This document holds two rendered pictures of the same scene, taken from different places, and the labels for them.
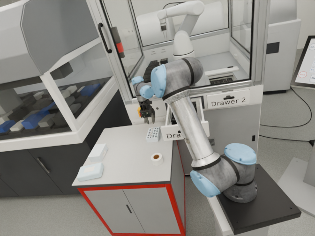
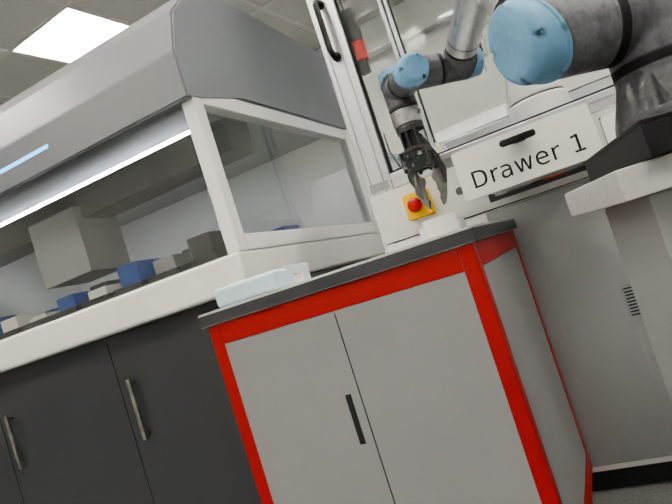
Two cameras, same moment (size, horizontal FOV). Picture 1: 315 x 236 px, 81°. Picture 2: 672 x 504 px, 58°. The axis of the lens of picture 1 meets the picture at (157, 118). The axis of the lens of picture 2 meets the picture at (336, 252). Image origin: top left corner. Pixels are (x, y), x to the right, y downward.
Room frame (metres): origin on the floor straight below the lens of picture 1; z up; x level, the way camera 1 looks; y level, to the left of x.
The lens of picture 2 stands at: (-0.40, 0.10, 0.73)
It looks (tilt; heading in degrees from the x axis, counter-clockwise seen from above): 3 degrees up; 9
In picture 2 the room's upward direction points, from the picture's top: 18 degrees counter-clockwise
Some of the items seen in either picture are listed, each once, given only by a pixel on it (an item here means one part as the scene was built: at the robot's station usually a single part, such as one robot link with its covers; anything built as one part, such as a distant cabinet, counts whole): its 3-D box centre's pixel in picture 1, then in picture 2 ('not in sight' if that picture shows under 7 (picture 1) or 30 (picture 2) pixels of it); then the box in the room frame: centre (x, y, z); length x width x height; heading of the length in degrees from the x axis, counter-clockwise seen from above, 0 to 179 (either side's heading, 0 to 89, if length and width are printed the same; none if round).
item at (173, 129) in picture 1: (184, 131); (524, 154); (0.91, -0.14, 0.87); 0.29 x 0.02 x 0.11; 75
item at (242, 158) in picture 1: (238, 162); (635, 16); (0.50, -0.27, 0.96); 0.13 x 0.12 x 0.14; 108
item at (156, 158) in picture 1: (157, 158); (441, 226); (0.83, 0.07, 0.78); 0.07 x 0.07 x 0.04
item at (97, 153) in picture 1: (98, 152); (283, 279); (1.04, 0.47, 0.79); 0.13 x 0.09 x 0.05; 164
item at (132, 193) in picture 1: (143, 182); (420, 415); (1.03, 0.25, 0.38); 0.62 x 0.58 x 0.76; 75
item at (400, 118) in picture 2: (142, 96); (408, 119); (1.13, 0.06, 1.08); 0.08 x 0.08 x 0.05
